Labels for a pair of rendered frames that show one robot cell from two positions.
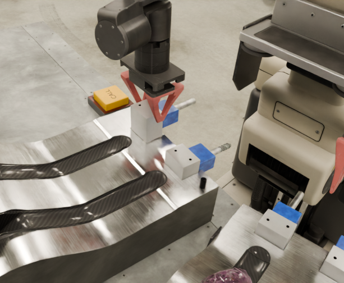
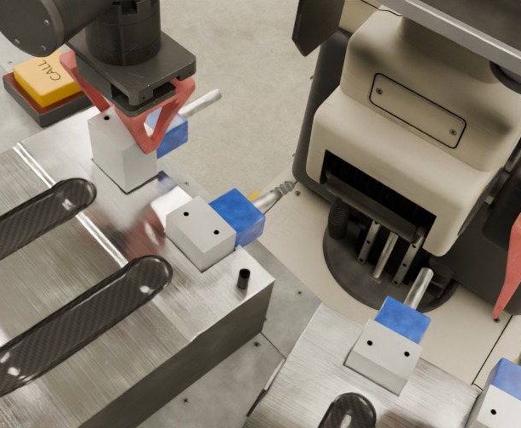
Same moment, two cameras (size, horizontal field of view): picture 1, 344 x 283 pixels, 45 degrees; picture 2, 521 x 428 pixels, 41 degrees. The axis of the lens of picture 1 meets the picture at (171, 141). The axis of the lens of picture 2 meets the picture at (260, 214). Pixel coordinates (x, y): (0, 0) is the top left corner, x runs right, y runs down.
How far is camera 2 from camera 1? 0.16 m
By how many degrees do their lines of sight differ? 13
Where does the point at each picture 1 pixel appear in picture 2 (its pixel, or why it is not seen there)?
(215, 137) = (259, 93)
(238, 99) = not seen: hidden behind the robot
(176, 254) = (199, 409)
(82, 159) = not seen: outside the picture
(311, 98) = (443, 68)
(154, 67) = (128, 53)
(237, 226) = (313, 354)
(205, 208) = (251, 318)
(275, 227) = (384, 357)
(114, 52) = (32, 42)
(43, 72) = not seen: outside the picture
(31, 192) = not seen: outside the picture
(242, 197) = (312, 217)
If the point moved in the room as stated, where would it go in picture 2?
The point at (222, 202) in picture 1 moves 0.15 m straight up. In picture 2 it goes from (281, 290) to (308, 192)
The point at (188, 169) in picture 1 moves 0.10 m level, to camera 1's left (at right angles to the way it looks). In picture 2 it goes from (213, 253) to (89, 248)
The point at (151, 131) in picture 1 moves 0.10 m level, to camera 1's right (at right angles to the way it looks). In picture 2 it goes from (135, 171) to (248, 177)
